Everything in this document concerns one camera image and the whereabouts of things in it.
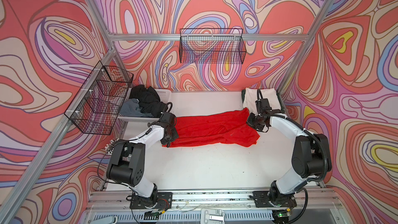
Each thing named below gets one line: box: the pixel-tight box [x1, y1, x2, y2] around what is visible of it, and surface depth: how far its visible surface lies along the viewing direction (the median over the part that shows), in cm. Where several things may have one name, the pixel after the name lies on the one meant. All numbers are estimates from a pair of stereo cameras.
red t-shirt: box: [162, 107, 261, 148], surface depth 98 cm
